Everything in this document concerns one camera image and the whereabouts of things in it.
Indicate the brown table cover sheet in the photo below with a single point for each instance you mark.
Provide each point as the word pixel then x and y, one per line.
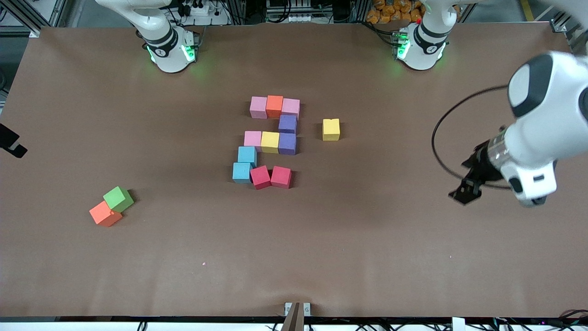
pixel 275 257

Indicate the yellow foam block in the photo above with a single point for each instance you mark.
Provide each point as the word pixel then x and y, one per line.
pixel 331 129
pixel 270 141

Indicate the green foam block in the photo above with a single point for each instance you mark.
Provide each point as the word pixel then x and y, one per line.
pixel 118 199

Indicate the orange foam block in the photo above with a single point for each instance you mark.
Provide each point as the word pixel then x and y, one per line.
pixel 274 105
pixel 105 214

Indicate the white power strip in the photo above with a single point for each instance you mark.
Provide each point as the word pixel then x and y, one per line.
pixel 200 10
pixel 294 19

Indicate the pink foam block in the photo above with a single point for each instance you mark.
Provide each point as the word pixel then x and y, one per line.
pixel 290 107
pixel 252 139
pixel 258 106

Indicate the white paper tag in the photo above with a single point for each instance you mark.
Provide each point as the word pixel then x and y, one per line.
pixel 458 324

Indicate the grey metal bracket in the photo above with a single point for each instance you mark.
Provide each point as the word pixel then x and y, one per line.
pixel 307 309

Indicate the light blue foam block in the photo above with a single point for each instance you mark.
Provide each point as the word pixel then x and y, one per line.
pixel 247 155
pixel 242 173

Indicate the pile of orange objects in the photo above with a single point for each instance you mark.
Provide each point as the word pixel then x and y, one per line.
pixel 390 11

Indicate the red foam block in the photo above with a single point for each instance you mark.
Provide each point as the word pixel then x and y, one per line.
pixel 261 178
pixel 281 177

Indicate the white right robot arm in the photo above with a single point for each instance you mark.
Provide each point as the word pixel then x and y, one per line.
pixel 161 46

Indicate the brown tapered post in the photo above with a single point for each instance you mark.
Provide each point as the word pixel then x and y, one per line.
pixel 294 319

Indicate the purple foam block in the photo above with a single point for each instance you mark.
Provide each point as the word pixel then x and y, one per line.
pixel 287 143
pixel 287 123

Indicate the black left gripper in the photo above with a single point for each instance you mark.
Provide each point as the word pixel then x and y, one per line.
pixel 480 168

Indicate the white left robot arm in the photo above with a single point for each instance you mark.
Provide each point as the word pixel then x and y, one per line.
pixel 551 133

